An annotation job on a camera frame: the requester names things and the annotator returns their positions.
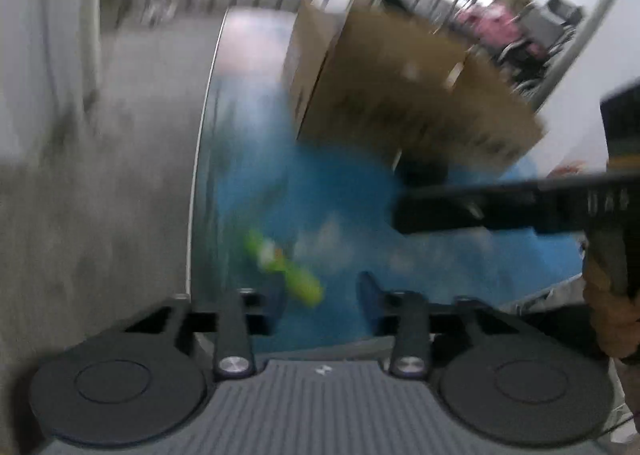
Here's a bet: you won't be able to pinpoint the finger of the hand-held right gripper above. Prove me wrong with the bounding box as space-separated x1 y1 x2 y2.
392 174 638 236

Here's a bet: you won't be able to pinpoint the person's right hand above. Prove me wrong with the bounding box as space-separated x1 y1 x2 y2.
582 245 640 366

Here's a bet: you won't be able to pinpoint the pink clothes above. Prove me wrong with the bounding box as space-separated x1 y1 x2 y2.
456 4 526 45

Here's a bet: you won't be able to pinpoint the brown cardboard box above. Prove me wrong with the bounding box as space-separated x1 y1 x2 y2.
281 0 547 173

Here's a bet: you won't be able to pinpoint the wheelchair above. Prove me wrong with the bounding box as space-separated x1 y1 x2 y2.
495 0 588 88

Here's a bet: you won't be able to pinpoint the green bottle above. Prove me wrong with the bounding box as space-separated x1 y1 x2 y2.
243 229 326 309

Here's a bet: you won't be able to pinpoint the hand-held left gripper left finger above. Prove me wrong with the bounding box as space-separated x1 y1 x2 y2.
125 286 289 379

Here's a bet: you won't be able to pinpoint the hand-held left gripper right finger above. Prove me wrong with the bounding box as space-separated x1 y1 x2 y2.
357 270 522 380

